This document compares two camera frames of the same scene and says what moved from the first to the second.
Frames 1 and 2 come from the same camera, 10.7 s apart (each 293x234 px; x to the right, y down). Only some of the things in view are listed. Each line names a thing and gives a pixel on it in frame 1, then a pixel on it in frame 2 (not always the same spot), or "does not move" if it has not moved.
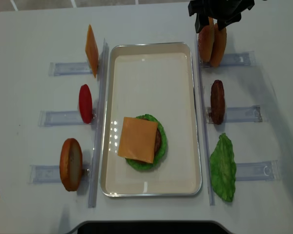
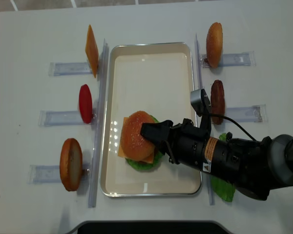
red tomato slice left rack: (85, 104) does not move
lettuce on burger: (142, 166) does not move
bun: (206, 40) -> (135, 146)
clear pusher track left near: (42, 174) does not move
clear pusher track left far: (62, 68) does not move
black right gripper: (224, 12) -> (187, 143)
